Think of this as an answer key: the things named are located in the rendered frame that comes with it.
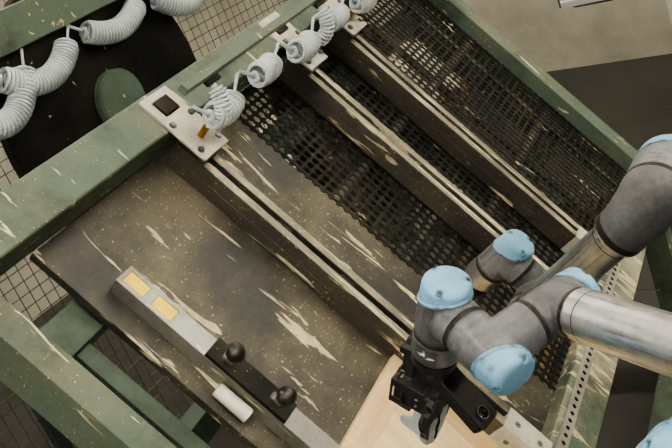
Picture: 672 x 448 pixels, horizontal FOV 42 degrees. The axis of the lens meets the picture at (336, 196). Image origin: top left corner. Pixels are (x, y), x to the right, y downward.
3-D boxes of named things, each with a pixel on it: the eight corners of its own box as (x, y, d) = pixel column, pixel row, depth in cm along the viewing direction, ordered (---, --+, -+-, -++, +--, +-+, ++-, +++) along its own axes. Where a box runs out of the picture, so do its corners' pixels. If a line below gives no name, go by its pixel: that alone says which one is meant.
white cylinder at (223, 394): (209, 397, 165) (241, 425, 165) (215, 390, 163) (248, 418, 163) (217, 387, 167) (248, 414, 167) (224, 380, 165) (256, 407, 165)
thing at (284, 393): (276, 414, 167) (289, 411, 154) (261, 401, 167) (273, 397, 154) (288, 398, 168) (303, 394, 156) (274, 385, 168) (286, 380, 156)
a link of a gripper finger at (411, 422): (403, 428, 147) (408, 393, 141) (433, 446, 144) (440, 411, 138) (393, 440, 145) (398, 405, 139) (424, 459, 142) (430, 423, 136)
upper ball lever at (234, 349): (228, 373, 167) (238, 366, 154) (213, 360, 167) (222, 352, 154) (241, 357, 168) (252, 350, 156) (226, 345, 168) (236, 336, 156)
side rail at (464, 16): (615, 181, 317) (637, 163, 310) (386, -17, 317) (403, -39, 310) (618, 171, 323) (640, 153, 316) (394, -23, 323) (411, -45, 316)
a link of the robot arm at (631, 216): (689, 227, 141) (521, 367, 175) (702, 195, 149) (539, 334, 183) (632, 182, 142) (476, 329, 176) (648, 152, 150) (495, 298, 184)
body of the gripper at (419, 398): (411, 373, 144) (419, 323, 137) (457, 398, 141) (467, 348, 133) (386, 403, 139) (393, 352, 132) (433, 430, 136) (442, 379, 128)
